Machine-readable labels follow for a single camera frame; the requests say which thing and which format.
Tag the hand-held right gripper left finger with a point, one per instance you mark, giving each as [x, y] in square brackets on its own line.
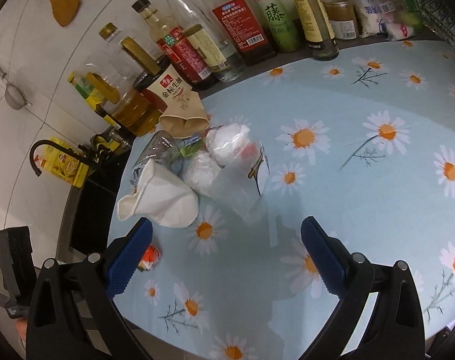
[130, 260]

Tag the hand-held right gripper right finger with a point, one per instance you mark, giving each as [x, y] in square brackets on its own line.
[323, 260]

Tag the crushed white paper cup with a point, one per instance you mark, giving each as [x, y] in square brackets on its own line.
[163, 198]

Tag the white plastic wrap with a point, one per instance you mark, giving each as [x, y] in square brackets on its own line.
[201, 172]

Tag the orange candy wrapper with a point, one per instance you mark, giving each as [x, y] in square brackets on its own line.
[150, 257]

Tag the black sink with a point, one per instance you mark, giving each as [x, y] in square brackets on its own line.
[96, 202]

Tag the daisy print tablecloth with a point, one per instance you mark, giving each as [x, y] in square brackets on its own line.
[343, 195]

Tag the yellow carton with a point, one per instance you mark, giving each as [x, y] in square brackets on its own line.
[66, 168]

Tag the clear bag with white balls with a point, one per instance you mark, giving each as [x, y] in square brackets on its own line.
[242, 187]

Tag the small clear plastic cup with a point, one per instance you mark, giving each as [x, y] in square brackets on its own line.
[158, 150]

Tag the black faucet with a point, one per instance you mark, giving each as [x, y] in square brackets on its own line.
[38, 148]

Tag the green wrapper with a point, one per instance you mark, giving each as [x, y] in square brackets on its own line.
[190, 151]

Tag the large clear oil bottle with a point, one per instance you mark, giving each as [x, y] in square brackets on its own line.
[133, 112]

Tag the white tissue ball in plastic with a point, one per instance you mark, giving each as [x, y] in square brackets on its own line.
[227, 142]

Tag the crushed brown paper cup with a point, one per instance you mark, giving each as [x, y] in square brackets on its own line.
[184, 116]

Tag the metal mesh strainer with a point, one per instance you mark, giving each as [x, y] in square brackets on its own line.
[15, 97]

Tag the small yellow label oil bottle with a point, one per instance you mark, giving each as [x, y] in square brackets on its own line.
[86, 90]

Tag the gold cap soy sauce bottle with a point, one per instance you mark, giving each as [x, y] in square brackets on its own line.
[167, 88]

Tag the black cap red label bottle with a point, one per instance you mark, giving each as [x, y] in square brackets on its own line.
[182, 56]

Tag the yellow cap clear bottle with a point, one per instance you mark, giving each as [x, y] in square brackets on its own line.
[208, 45]

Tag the small glass jar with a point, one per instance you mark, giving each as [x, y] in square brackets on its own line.
[341, 22]

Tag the tall bottle yellow label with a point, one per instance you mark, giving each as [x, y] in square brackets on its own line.
[311, 15]

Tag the green label oil bottle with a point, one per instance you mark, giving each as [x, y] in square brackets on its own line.
[278, 18]

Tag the wide clear bottle red label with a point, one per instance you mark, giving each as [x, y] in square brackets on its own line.
[242, 22]

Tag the wooden spatula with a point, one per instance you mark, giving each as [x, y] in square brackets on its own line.
[64, 7]

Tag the green and white bag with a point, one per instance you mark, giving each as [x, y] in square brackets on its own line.
[405, 11]

